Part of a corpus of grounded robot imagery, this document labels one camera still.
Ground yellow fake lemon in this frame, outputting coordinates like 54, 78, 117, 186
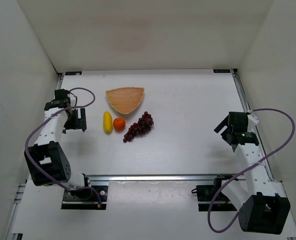
103, 111, 113, 134

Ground fake orange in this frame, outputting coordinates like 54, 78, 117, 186
113, 117, 126, 132

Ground dark red fake grapes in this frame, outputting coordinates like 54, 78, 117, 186
123, 111, 154, 143

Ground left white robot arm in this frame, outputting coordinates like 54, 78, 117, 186
24, 89, 94, 201

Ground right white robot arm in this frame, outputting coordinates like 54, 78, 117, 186
191, 110, 292, 235

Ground woven orange fruit basket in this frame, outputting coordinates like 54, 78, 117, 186
105, 87, 145, 115

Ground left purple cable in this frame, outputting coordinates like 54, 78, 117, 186
24, 87, 102, 209

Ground purple cable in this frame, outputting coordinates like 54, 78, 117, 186
207, 108, 296, 233
24, 87, 102, 209

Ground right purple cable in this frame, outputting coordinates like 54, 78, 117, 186
207, 108, 296, 233

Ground aluminium front rail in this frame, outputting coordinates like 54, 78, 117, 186
88, 174, 232, 182

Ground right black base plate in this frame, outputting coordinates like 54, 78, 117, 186
191, 176, 241, 212

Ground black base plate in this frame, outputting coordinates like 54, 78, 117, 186
61, 181, 109, 210
191, 176, 241, 212

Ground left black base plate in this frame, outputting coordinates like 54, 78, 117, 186
61, 181, 109, 210

